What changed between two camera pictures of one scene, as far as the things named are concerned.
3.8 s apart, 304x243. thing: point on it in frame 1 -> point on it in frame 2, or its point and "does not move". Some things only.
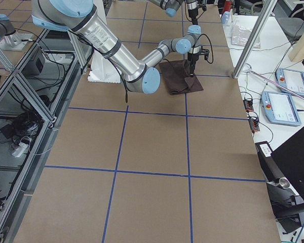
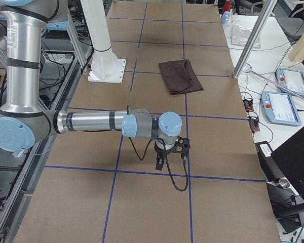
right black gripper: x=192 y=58 -> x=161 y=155
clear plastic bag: x=239 y=36 does not move
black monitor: x=295 y=156 does not move
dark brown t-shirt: x=178 y=78 does not move
